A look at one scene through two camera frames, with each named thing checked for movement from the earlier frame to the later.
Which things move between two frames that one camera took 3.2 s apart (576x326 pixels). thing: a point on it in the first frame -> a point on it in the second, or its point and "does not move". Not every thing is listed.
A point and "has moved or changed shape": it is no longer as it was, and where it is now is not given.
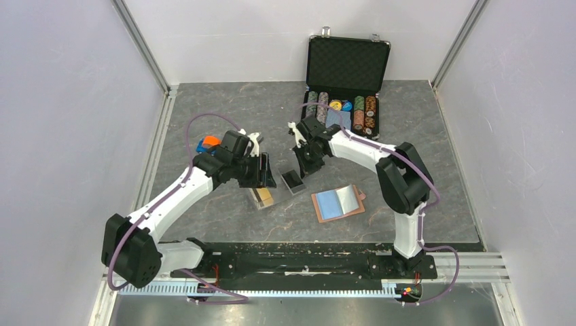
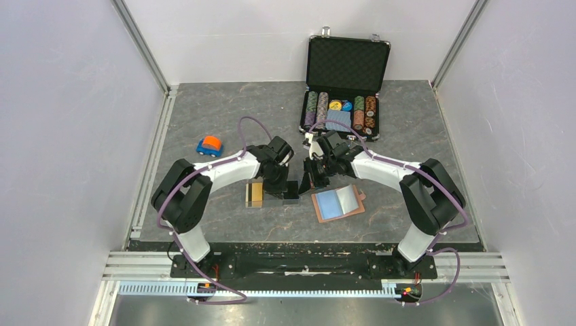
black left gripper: x=261 y=178 -> x=281 y=187
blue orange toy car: x=207 y=142 does not move
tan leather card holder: x=337 y=204 does not move
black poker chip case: x=344 y=79 does not move
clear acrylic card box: x=291 y=180 has moved or changed shape
